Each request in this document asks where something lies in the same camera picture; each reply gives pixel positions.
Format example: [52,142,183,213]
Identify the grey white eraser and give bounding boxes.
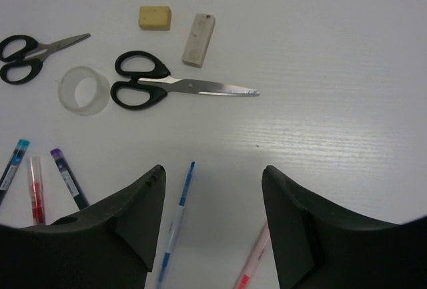
[181,13,216,68]

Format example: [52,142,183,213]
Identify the purple capped pen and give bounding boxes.
[50,148,89,210]

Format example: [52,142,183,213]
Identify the blue highlighter pen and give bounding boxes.
[155,161,195,288]

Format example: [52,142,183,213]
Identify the teal capped pen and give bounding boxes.
[0,139,30,203]

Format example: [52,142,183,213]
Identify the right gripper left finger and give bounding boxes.
[1,165,166,288]

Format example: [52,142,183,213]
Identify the large black scissors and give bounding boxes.
[110,51,260,111]

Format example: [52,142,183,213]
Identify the yellow eraser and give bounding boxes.
[138,6,172,31]

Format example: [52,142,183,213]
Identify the clear tape roll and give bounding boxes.
[58,66,110,116]

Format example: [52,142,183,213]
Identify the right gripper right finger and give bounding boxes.
[262,166,426,288]

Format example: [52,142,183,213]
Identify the red clear pen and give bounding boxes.
[27,157,45,225]

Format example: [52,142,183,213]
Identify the small black scissors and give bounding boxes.
[1,33,91,85]

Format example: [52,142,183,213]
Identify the pink highlighter pen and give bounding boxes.
[233,223,271,289]

